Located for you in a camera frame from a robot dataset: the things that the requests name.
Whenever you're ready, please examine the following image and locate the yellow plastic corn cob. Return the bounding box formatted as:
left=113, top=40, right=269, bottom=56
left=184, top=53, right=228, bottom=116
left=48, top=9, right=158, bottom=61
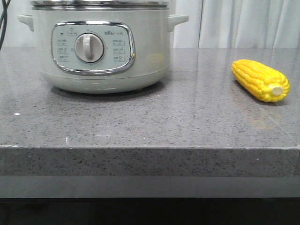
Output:
left=232, top=59, right=291, bottom=102

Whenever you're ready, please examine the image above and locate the pale green electric cooking pot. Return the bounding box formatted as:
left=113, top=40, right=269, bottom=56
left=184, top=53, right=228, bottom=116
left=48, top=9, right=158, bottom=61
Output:
left=18, top=7, right=188, bottom=94

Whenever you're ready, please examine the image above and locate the white pleated curtain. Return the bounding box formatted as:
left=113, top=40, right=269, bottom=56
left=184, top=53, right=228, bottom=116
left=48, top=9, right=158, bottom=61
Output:
left=0, top=0, right=300, bottom=49

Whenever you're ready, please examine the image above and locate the black cable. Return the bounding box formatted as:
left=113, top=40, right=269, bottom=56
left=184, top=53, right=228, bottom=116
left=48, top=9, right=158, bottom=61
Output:
left=0, top=0, right=11, bottom=51

